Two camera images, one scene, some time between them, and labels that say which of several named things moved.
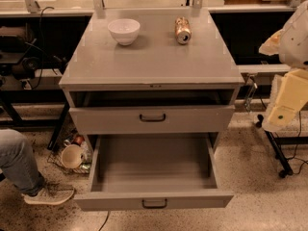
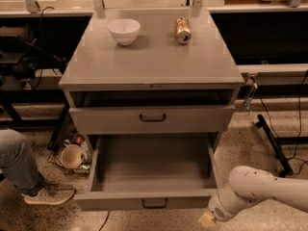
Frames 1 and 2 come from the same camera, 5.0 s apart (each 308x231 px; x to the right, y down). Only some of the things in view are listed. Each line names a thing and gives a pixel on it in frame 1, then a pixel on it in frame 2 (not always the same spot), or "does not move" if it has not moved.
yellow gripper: (295, 43) → (217, 209)
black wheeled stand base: (276, 142) does not move
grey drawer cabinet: (151, 72) does not move
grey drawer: (154, 171) does not move
